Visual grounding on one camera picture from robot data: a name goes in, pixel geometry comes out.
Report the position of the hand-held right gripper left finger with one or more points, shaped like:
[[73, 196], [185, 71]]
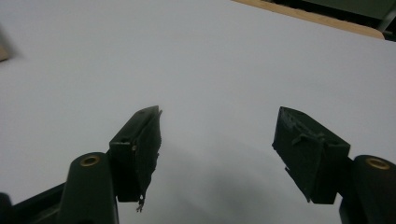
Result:
[[135, 155]]

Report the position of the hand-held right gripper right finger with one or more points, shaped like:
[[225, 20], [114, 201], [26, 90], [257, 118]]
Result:
[[308, 155]]

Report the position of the light wooden box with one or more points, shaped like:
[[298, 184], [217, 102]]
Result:
[[2, 54]]

